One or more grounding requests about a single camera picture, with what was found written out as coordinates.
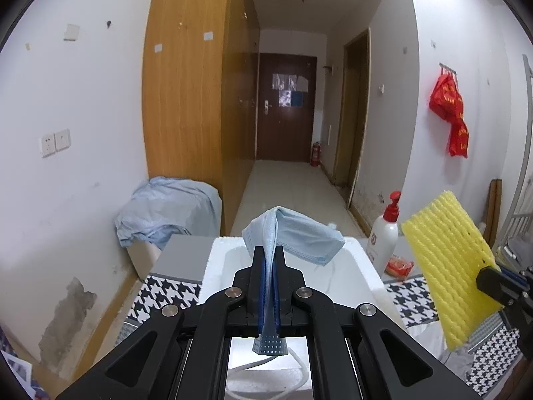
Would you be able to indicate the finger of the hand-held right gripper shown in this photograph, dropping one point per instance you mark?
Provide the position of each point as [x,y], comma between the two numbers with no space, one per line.
[493,287]
[514,277]

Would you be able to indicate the grey cloth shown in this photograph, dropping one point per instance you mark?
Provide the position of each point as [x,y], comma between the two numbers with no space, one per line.
[458,362]

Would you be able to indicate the yellow foam net sleeve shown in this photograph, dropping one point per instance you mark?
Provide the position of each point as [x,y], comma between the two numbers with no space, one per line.
[449,266]

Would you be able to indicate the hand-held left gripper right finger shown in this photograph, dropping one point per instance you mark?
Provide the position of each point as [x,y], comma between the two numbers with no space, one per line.
[275,300]

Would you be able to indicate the wooden boards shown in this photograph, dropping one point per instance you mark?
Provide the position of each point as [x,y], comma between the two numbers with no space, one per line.
[493,212]

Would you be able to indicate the white blank wall plate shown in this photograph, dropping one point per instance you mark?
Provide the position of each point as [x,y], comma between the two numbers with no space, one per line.
[71,32]

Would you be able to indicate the white metal bed ladder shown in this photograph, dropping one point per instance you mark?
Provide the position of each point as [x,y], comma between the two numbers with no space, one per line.
[516,200]

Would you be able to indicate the dark brown door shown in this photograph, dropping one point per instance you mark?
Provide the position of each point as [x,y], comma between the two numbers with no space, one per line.
[287,133]

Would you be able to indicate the white lotion bottle red pump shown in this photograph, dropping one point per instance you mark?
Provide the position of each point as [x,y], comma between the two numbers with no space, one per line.
[383,241]

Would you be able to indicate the grey storage box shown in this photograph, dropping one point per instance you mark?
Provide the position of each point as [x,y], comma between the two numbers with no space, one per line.
[183,258]

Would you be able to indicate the wooden door frame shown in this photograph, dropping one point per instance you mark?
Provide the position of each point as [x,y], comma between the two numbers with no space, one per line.
[345,133]

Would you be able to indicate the red snack packet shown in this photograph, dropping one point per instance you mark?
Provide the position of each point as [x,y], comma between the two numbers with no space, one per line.
[399,267]

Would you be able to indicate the white wall switch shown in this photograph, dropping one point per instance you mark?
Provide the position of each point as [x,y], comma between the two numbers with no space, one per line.
[63,139]

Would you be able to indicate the white tissue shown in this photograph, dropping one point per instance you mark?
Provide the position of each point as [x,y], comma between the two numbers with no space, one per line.
[424,337]

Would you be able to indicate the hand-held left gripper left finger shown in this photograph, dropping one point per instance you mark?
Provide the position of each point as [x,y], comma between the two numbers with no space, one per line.
[260,300]

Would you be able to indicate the papers on door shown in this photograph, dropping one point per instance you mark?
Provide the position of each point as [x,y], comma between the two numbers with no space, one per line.
[287,87]

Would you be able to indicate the red fire extinguisher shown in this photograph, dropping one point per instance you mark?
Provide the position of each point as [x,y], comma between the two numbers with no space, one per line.
[316,154]

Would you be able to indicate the printed paper sheets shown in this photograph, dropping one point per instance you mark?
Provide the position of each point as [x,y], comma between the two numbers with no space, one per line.
[14,368]

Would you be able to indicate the white foam box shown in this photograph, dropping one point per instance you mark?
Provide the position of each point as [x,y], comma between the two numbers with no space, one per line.
[333,283]

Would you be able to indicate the red plastic bags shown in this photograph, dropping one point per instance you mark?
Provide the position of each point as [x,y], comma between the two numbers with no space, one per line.
[447,100]

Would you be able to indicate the wooden wardrobe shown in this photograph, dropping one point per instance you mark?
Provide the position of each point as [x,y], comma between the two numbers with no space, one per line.
[187,112]

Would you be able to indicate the houndstooth blanket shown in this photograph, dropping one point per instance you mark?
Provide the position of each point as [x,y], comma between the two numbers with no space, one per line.
[166,296]

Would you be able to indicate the light blue cloth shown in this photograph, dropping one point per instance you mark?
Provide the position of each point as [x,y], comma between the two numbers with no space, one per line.
[166,208]

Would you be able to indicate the white wall socket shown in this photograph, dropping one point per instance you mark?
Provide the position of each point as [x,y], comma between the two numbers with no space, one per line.
[48,144]

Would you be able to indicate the blue face mask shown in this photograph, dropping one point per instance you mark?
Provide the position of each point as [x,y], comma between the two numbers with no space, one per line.
[304,237]

